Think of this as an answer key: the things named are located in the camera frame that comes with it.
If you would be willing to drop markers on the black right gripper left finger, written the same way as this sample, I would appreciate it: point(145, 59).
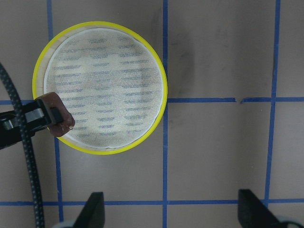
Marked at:
point(93, 213)

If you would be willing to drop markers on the yellow top steamer layer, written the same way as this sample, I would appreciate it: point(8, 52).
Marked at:
point(110, 79)

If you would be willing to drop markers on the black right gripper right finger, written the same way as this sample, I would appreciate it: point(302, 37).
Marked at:
point(252, 213)

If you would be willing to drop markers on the dark red bun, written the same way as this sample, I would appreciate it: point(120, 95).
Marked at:
point(64, 121)

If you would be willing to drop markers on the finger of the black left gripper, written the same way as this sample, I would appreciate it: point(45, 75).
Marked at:
point(9, 138)
point(37, 115)

